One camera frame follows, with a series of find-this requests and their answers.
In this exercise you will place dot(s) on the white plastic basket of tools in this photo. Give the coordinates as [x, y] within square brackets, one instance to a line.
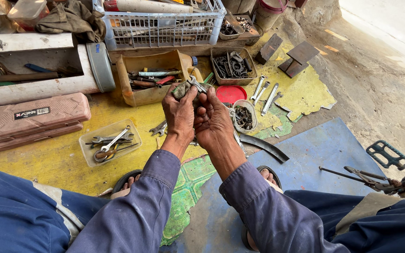
[160, 30]

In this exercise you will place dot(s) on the rectangular tray of bike parts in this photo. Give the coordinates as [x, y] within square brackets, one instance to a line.
[233, 66]

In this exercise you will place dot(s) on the yellow vinyl floor sheet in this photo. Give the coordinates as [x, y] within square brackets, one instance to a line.
[65, 168]

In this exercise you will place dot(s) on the clear tub of black parts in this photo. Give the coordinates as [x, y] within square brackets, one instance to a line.
[229, 28]

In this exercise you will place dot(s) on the long silver combination wrench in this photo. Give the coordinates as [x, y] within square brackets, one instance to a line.
[270, 100]

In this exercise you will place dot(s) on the clear plastic tray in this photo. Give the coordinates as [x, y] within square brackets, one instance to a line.
[125, 151]

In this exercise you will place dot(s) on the olive cloth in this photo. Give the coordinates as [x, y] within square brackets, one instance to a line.
[72, 19]

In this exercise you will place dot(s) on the person's left foot in sandal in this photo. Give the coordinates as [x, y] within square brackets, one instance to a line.
[127, 182]

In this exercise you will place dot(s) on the person's left leg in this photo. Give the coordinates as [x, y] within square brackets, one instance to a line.
[19, 214]

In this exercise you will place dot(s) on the dark double open-end wrench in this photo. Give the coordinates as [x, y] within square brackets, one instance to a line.
[98, 139]

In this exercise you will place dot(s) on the white wooden board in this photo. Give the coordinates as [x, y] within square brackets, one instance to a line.
[26, 41]

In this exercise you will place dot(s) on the slim pink tool case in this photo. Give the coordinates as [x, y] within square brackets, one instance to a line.
[37, 137]

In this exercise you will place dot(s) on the blue floor mat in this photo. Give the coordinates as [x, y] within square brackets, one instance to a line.
[322, 151]

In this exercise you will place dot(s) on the white pipe trough of tools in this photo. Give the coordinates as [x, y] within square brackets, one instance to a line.
[33, 89]

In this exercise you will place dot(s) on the bright silver combination wrench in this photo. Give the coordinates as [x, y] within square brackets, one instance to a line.
[115, 138]

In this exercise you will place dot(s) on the large pink tool case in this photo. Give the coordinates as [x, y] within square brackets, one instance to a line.
[30, 116]

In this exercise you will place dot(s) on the red round lid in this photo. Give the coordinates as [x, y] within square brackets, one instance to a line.
[230, 94]

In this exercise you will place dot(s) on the bucket with red rim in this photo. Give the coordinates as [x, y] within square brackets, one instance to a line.
[269, 12]

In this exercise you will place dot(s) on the rusty metal T-shaped stand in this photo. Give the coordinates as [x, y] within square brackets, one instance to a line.
[298, 58]

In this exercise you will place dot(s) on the dark metal block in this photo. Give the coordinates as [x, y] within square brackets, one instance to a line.
[269, 48]

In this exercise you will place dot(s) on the grey round lid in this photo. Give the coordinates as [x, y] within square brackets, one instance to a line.
[101, 66]

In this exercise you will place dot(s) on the person's leg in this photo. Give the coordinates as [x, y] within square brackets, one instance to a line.
[19, 214]
[374, 225]

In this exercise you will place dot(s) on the person's right hand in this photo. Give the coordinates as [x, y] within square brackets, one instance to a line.
[214, 123]

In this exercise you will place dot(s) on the cut yellow jerrycan of tools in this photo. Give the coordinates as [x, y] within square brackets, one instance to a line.
[146, 93]

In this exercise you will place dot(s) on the person's foot in sandal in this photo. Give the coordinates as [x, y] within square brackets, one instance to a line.
[127, 182]
[271, 175]

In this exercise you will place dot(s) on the person's right foot in sandal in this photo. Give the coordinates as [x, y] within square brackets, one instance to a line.
[271, 175]

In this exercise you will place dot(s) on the pair of grey wrenches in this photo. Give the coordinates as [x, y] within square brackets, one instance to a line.
[158, 128]

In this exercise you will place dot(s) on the small white tub of nuts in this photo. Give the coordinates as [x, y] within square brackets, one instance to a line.
[244, 116]

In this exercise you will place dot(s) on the black curved rubber strip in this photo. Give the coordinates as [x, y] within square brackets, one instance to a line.
[265, 146]

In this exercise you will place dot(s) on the wooden tray of small parts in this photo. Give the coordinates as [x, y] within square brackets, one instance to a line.
[250, 30]

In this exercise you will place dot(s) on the person's right leg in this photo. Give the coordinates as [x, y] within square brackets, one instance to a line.
[374, 225]

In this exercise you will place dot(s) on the clear plastic container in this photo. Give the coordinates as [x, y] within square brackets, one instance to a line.
[28, 12]

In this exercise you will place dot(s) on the green patterned vinyl sheet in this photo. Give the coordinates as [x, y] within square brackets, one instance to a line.
[188, 189]

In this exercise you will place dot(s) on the teal bicycle pedal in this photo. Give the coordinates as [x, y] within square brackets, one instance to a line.
[385, 153]

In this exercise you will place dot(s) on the bicycle frame with kickstand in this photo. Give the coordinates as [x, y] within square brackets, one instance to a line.
[381, 182]

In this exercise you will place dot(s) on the grey rag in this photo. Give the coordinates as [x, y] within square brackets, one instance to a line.
[180, 89]

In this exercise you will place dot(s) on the small dark wrench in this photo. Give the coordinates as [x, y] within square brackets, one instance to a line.
[277, 96]

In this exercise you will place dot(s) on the silver open-end wrench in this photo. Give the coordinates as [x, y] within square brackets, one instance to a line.
[197, 83]

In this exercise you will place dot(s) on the person's left hand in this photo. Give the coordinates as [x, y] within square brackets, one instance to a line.
[178, 112]

